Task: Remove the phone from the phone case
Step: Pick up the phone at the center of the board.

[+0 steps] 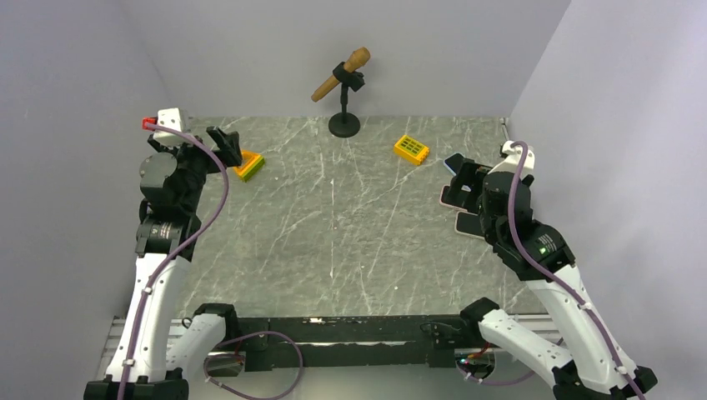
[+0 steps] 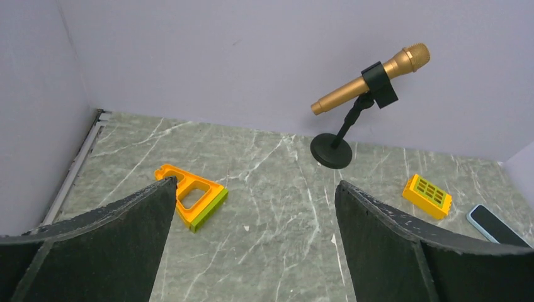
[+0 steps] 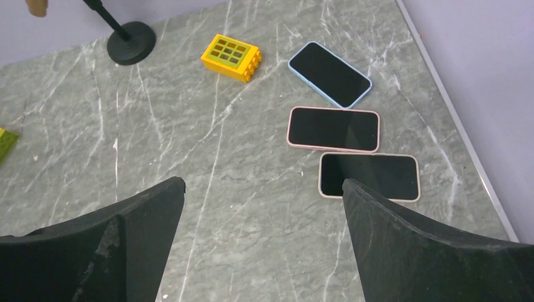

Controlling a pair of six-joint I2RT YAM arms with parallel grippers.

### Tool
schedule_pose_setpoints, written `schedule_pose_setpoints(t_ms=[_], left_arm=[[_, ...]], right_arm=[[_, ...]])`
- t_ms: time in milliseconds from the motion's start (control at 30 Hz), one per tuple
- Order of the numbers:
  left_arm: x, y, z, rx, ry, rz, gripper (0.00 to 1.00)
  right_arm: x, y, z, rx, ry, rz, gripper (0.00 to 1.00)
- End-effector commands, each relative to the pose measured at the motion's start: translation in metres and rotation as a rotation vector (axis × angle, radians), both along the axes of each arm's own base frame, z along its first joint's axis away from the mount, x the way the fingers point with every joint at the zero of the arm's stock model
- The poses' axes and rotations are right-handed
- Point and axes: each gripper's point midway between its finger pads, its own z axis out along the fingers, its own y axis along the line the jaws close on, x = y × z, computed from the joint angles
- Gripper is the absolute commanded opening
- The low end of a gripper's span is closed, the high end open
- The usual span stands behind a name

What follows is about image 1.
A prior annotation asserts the beige phone case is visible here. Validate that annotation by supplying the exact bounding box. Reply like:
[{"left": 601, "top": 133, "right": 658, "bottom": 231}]
[{"left": 439, "top": 185, "right": 471, "bottom": 211}]

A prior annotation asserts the black microphone stand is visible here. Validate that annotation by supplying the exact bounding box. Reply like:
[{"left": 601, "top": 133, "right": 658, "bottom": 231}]
[{"left": 328, "top": 84, "right": 361, "bottom": 138}]

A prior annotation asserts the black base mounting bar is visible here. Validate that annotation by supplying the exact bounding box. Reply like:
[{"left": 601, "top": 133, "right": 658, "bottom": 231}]
[{"left": 216, "top": 314, "right": 489, "bottom": 372}]

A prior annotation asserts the phone in blue case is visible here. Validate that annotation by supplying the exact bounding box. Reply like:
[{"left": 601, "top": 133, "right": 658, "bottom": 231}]
[{"left": 444, "top": 152, "right": 477, "bottom": 177}]

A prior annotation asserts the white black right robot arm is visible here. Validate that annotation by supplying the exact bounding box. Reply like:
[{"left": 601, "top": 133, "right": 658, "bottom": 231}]
[{"left": 440, "top": 141, "right": 658, "bottom": 399}]

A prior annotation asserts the orange green toy block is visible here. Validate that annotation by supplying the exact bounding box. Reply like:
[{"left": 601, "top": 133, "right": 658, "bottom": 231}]
[{"left": 233, "top": 150, "right": 265, "bottom": 183}]

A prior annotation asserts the wooden microphone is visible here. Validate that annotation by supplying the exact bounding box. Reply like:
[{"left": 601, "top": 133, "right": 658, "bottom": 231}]
[{"left": 310, "top": 47, "right": 371, "bottom": 103}]

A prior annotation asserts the phone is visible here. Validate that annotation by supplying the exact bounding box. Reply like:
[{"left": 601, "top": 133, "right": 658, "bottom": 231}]
[
  {"left": 454, "top": 212, "right": 487, "bottom": 240},
  {"left": 444, "top": 152, "right": 477, "bottom": 177}
]

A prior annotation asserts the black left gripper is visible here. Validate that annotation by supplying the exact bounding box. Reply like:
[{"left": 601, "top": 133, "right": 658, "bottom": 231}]
[{"left": 148, "top": 125, "right": 241, "bottom": 212}]

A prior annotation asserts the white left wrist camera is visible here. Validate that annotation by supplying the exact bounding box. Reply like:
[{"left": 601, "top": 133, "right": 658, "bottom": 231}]
[{"left": 142, "top": 107, "right": 189, "bottom": 148}]

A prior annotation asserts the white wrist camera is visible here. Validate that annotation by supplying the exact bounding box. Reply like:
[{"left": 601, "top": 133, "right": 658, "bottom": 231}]
[
  {"left": 495, "top": 141, "right": 536, "bottom": 178},
  {"left": 142, "top": 107, "right": 189, "bottom": 148}
]

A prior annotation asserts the yellow toy brick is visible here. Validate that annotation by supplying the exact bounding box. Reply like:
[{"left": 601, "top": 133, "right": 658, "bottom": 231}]
[{"left": 393, "top": 134, "right": 430, "bottom": 166}]

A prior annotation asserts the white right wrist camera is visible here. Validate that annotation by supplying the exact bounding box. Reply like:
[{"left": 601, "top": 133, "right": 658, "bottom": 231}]
[{"left": 495, "top": 141, "right": 536, "bottom": 178}]

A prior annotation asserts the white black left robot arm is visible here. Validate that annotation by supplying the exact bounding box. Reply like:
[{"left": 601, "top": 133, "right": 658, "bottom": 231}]
[{"left": 83, "top": 127, "right": 243, "bottom": 399}]

